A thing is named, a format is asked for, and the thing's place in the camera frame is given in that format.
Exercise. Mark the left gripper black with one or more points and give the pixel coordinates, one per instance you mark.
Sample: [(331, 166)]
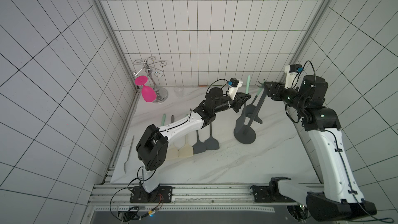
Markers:
[(239, 100)]

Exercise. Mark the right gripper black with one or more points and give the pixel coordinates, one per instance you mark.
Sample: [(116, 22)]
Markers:
[(275, 90)]

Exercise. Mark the grey utensil green handle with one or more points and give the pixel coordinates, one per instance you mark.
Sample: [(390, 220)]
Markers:
[(198, 147)]

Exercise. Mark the cream spatula green handle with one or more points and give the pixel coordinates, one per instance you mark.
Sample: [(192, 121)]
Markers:
[(163, 120)]

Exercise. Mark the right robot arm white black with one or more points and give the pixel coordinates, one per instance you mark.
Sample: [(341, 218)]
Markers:
[(341, 198)]

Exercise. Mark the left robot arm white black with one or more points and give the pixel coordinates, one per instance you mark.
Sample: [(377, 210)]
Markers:
[(154, 144)]

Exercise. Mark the grey kitchen utensil rack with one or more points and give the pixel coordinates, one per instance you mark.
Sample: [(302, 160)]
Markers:
[(247, 134)]

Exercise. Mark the small clear glass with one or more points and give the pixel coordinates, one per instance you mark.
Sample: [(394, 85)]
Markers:
[(179, 91)]

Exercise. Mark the pink plastic wine glass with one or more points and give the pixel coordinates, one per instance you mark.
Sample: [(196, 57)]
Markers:
[(147, 92)]

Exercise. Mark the white plastic spoon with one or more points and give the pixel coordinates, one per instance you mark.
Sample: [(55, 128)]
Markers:
[(125, 165)]

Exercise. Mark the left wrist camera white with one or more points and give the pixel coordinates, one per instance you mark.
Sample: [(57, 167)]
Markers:
[(233, 86)]

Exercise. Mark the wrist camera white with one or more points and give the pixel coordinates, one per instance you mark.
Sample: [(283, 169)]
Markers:
[(233, 86), (292, 72)]

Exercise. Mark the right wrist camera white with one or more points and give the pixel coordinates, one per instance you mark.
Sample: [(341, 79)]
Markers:
[(292, 72)]

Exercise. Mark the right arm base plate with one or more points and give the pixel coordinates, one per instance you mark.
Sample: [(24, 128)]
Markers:
[(265, 194)]

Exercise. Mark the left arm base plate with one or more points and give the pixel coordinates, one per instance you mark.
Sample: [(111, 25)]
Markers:
[(161, 194)]

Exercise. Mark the aluminium mounting rail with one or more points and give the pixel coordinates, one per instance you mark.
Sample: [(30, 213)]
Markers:
[(116, 198)]

